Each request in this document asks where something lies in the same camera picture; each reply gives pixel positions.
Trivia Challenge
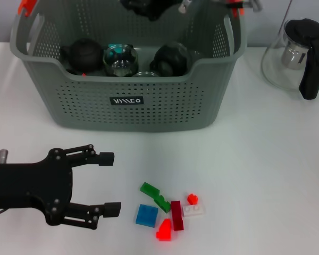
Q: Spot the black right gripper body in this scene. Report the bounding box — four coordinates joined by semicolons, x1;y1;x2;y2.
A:
119;0;181;21

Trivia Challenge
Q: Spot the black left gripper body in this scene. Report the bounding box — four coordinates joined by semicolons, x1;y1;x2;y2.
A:
0;148;74;226

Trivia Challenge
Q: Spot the green long building block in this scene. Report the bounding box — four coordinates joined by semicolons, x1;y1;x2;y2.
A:
139;182;160;199

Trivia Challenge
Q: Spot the teal square block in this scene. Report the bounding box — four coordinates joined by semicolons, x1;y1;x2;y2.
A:
107;43;124;56

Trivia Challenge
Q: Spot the glass teacup with black sleeve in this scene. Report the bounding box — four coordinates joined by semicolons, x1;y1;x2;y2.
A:
103;44;139;77
149;42;191;77
132;71;160;78

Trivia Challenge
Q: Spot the white building block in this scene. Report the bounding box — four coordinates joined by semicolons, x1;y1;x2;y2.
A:
182;204;205;218

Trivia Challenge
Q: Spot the blue flat square block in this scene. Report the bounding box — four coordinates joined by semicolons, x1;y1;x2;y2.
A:
135;203;158;228

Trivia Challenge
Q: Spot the green stepped building block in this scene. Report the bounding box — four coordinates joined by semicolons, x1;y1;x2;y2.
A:
153;194;172;213

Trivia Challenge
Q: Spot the bright red slope block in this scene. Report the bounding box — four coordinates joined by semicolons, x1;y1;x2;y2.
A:
156;218;173;241

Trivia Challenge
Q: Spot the grey-green perforated storage basket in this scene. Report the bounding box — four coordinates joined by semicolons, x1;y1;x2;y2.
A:
10;0;247;133

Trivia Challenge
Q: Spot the dark red building brick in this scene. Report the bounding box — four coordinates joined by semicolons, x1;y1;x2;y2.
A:
170;200;185;231

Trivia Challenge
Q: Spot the black clay teapot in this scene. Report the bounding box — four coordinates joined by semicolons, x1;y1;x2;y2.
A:
60;38;106;74

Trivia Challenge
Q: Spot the right arm cable with connector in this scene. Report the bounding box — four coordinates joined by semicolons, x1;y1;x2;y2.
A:
178;0;263;13

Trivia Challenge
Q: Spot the orange basket handle clip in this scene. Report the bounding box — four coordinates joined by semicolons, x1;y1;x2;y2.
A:
18;0;37;16
228;0;245;18

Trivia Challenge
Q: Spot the glass pitcher with black handle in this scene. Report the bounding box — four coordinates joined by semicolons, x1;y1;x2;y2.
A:
260;18;319;100

